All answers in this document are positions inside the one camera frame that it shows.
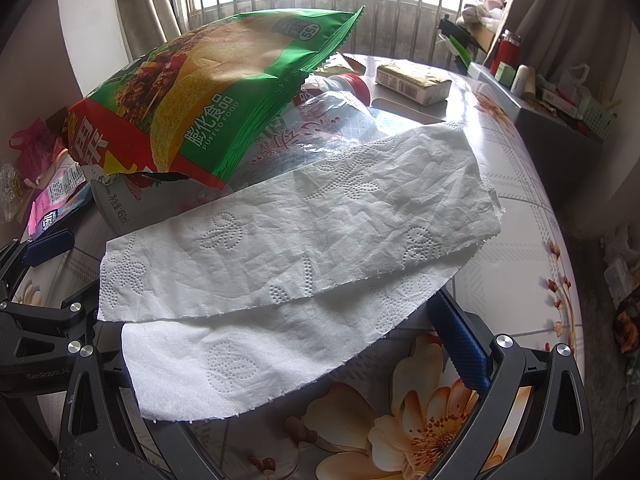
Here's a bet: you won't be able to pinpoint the white plastic bag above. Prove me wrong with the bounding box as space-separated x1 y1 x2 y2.
559 62 592 102

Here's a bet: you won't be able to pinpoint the green and black tool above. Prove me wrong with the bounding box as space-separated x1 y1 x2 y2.
437 16 488 68

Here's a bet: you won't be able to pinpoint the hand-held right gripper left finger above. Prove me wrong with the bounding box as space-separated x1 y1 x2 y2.
59 344 226 480

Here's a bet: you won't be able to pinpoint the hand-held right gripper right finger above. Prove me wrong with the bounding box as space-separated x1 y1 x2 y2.
425 290 593 480

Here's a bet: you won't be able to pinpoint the cardboard box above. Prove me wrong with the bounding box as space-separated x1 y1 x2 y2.
470 22 502 55

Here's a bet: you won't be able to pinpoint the white plastic container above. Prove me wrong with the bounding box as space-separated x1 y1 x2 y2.
602 255 634 301

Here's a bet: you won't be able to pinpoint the yellow snack wrapper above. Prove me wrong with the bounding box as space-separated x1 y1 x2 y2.
322 51 366 75

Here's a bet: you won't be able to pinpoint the pink and blue packet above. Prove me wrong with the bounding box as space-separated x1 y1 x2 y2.
27 195 93 238

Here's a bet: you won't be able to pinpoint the brown curtain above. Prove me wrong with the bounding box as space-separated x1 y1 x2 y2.
482 0 640 126

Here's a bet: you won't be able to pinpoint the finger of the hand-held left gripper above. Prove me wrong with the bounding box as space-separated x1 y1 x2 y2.
0 285 100 396
0 229 76 306

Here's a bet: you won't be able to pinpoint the red thermos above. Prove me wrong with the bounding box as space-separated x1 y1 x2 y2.
489 30 522 76

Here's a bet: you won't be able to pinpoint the clear crinkled plastic bag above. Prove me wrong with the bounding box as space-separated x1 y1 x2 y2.
0 162 26 223

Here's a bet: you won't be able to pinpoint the green potato chip bag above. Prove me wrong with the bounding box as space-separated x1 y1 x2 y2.
62 6 367 192

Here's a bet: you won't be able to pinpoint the white embossed tissue paper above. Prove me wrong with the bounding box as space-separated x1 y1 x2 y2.
96 121 503 423

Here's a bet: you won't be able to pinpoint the crumpled white plastic bags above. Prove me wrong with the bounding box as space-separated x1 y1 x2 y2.
600 222 637 261

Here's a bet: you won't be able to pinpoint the clear plastic bottle red cap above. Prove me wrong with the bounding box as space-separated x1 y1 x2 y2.
227 72 396 196

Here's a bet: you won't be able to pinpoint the beige curtain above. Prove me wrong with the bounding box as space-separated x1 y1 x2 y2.
112 0 183 61

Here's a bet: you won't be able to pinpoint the pile of clothes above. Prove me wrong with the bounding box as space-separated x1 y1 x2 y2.
460 0 510 28

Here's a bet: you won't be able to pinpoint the grey cabinet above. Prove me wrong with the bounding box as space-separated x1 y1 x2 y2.
467 62 617 211

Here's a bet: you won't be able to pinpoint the green plastic storage basket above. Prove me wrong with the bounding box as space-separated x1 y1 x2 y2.
576 95 619 142

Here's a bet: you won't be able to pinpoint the beige tissue pack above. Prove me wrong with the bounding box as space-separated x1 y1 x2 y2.
375 60 451 106

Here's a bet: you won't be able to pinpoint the pink plastic bag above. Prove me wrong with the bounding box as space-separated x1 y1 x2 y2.
9 117 67 188

